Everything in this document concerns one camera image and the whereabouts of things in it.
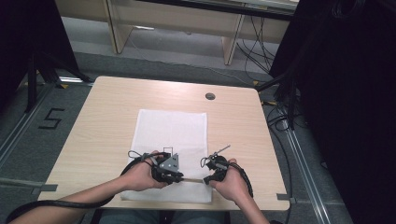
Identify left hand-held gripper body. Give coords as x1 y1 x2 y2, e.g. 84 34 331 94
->
150 151 185 185

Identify black metal stand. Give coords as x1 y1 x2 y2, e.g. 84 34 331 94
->
23 49 92 114
255 60 302 131

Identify grey tape strip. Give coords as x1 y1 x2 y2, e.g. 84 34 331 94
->
30 183 59 196
276 192 297 205

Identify black curtain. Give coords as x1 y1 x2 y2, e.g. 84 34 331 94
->
268 0 396 224
0 0 80 115

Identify metal floor rail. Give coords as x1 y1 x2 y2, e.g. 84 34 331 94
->
281 120 333 224
0 81 59 171

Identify person's right hand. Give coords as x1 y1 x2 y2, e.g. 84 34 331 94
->
208 158 250 203

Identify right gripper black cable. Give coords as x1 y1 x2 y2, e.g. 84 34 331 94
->
228 161 255 199

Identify hanging black desk cables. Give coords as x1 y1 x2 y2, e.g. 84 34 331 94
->
235 15 276 75

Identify black floor cables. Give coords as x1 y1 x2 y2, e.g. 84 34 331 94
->
261 98 302 224

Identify person's left hand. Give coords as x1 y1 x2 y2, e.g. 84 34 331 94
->
120 149 169 192

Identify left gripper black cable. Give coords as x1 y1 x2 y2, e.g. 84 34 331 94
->
5 149 171 224

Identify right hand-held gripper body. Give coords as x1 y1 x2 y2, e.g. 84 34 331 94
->
200 144 232 187

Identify white towel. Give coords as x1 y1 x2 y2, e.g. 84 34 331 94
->
120 108 214 204

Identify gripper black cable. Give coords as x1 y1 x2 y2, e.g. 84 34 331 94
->
5 149 171 224
228 161 255 199

